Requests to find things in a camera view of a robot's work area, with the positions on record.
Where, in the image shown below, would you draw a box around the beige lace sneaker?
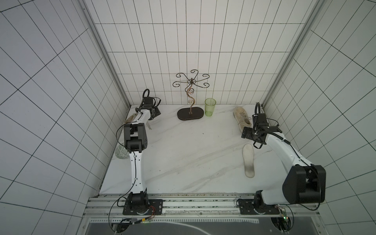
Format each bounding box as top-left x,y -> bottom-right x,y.
123,113 -> 152,130
233,106 -> 253,133

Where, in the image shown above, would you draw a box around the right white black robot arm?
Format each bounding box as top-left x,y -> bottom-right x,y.
234,103 -> 326,215

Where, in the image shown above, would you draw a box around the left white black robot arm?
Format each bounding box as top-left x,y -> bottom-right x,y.
118,89 -> 161,215

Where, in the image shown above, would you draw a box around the green translucent plastic cup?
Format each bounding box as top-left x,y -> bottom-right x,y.
205,98 -> 216,117

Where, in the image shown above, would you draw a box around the copper wire jewelry stand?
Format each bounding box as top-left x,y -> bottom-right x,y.
172,70 -> 210,121

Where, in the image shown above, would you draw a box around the aluminium rail frame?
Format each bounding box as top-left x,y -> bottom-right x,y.
83,193 -> 319,223

